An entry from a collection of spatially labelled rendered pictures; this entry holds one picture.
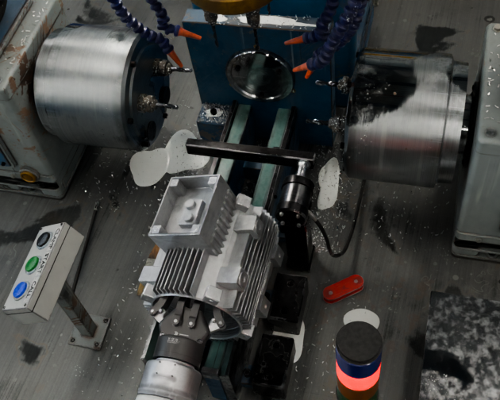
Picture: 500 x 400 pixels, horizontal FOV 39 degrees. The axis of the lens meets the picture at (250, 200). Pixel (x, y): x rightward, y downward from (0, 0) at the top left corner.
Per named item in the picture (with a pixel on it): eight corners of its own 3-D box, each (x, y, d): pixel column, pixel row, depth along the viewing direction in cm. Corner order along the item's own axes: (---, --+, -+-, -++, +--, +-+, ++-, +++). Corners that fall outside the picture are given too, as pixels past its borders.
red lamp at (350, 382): (340, 346, 101) (340, 332, 97) (382, 353, 100) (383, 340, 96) (332, 386, 98) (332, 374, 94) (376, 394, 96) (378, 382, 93)
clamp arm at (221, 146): (317, 159, 136) (190, 144, 141) (316, 149, 133) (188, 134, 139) (313, 174, 134) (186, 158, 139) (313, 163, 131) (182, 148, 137)
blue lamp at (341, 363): (340, 332, 97) (340, 319, 94) (383, 340, 96) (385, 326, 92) (332, 374, 94) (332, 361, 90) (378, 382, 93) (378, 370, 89)
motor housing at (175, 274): (208, 248, 140) (159, 190, 126) (295, 247, 130) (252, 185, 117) (176, 340, 129) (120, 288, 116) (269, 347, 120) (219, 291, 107)
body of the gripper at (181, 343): (196, 363, 106) (211, 305, 110) (143, 353, 108) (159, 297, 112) (205, 376, 113) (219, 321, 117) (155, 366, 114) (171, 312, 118)
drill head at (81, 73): (49, 76, 170) (9, -8, 149) (194, 90, 161) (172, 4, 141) (5, 157, 156) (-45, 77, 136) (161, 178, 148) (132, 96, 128)
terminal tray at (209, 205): (189, 201, 127) (169, 177, 122) (240, 199, 122) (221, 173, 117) (167, 259, 121) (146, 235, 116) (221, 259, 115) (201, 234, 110)
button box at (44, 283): (60, 240, 131) (39, 225, 128) (86, 236, 127) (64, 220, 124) (23, 325, 122) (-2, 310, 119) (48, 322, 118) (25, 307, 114)
